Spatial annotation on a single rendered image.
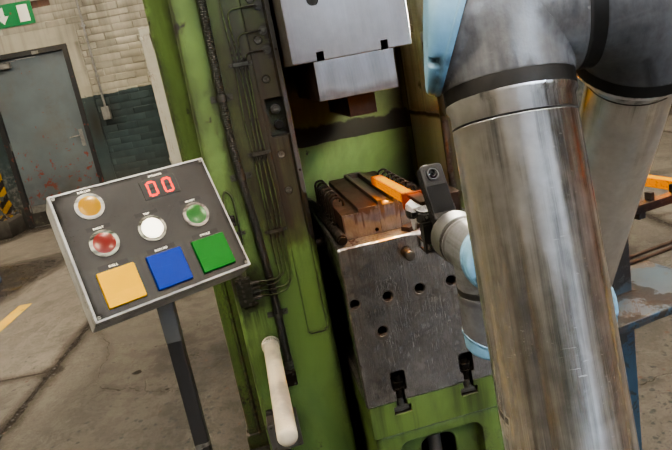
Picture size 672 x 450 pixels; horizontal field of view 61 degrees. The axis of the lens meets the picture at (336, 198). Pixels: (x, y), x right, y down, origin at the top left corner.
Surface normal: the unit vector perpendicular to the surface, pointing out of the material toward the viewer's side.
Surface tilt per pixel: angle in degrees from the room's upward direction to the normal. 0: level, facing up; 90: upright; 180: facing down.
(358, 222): 90
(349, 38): 90
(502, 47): 74
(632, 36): 123
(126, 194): 60
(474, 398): 90
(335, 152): 90
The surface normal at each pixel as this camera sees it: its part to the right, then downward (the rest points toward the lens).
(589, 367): 0.11, -0.07
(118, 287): 0.41, -0.40
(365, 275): 0.19, 0.19
